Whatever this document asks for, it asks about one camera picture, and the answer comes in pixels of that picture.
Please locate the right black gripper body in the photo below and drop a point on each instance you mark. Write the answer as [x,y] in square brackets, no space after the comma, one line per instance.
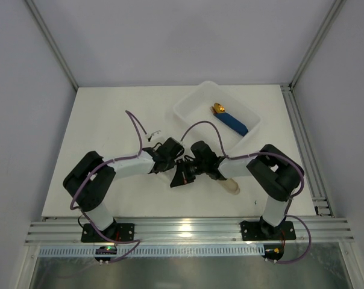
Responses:
[184,173]

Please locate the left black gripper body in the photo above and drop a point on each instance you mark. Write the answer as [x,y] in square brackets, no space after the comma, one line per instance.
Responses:
[172,149]

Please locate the oval wooden cutlery tray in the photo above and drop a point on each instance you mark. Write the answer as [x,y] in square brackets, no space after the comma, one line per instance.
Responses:
[231,186]

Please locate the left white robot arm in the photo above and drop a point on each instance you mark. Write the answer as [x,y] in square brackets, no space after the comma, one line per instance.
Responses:
[90,180]

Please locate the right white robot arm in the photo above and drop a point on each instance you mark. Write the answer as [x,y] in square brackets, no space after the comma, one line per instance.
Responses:
[275,172]

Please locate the gold cutlery in roll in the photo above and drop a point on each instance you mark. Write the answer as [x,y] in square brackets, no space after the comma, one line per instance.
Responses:
[217,108]

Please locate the white plastic basket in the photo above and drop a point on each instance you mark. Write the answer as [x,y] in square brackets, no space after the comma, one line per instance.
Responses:
[195,107]

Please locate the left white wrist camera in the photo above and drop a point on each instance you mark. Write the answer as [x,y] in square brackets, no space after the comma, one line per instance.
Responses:
[153,135]

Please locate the right aluminium side rail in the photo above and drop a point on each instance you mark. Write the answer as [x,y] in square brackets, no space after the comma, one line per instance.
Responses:
[315,182]

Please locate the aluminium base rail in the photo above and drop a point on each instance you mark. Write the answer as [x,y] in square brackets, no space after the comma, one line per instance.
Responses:
[224,230]

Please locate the white slotted cable duct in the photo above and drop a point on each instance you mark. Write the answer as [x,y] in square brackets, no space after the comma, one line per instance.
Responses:
[166,250]

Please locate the left aluminium frame post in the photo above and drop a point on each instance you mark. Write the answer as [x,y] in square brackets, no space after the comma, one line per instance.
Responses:
[50,41]

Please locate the aluminium frame post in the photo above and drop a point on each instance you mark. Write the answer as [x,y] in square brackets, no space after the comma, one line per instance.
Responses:
[317,41]
[50,41]

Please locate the right aluminium frame post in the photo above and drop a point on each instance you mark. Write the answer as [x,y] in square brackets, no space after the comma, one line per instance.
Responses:
[317,41]

